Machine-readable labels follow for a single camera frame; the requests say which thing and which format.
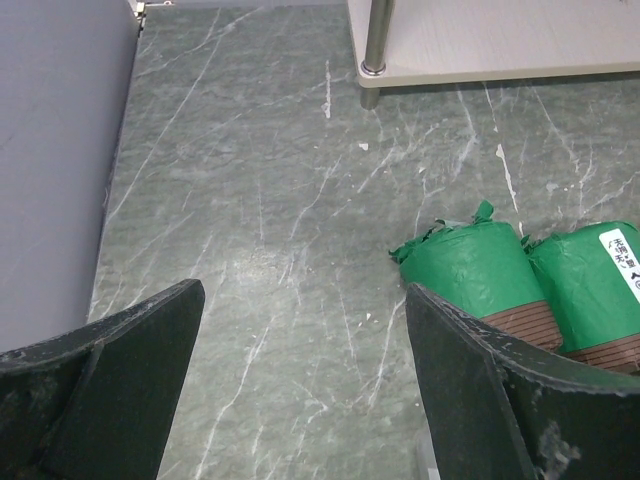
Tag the beige two-tier shelf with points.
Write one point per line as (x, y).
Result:
(414, 43)

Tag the green brown paper roll labelled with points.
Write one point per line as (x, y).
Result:
(590, 278)

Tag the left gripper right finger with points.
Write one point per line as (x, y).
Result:
(500, 408)

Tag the green brown paper roll left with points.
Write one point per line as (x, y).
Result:
(481, 268)

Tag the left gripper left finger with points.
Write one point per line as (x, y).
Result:
(99, 402)

